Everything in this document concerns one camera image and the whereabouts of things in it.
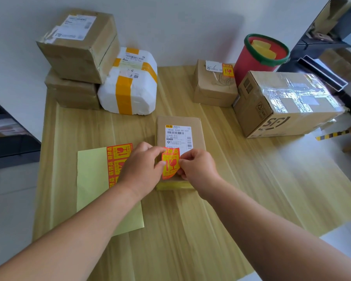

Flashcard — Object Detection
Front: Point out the person's right hand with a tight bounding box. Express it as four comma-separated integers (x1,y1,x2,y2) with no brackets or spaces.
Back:
177,149,223,200

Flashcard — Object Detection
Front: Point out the person's left hand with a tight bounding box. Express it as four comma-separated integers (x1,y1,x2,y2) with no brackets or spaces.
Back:
118,141,167,200

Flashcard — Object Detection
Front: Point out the person's left forearm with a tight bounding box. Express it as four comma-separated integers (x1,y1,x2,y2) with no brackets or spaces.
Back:
0,180,144,281

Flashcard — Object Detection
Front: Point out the person's right forearm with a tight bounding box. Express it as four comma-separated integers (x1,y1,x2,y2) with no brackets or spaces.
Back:
198,178,351,281

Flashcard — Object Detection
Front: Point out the small flat cardboard parcel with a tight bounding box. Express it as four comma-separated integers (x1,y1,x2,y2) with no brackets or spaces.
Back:
156,116,207,191

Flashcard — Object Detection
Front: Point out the pale yellow sticker backing sheet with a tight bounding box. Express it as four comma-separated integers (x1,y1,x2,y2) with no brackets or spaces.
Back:
77,146,145,237

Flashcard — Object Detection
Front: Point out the small cardboard box with sticker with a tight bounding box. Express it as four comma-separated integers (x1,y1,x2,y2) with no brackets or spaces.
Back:
192,59,239,108

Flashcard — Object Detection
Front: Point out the white parcel with yellow tape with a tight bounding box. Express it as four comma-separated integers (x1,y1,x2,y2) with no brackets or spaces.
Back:
97,47,158,116

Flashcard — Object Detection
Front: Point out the flat brown cardboard box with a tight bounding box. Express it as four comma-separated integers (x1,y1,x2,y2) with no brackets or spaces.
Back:
44,68,102,110

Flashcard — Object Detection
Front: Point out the cardboard box with clear tape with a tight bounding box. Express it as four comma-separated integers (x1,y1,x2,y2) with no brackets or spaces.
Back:
232,70,346,139

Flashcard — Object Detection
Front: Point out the red bucket with green rim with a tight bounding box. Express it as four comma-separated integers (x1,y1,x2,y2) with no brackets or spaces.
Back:
233,33,290,87

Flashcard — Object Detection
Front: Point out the large taped cardboard box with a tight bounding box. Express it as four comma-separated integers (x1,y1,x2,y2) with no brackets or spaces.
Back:
36,8,121,84

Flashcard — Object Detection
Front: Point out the dark low shelf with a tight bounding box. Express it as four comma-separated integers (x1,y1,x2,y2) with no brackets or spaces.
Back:
0,94,42,171

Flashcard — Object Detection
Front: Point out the dark metal shelf unit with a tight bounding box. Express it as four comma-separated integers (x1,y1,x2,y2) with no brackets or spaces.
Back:
276,0,351,120

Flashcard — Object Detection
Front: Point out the cardboard box on shelf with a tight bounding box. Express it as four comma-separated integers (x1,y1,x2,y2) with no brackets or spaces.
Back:
312,0,351,36

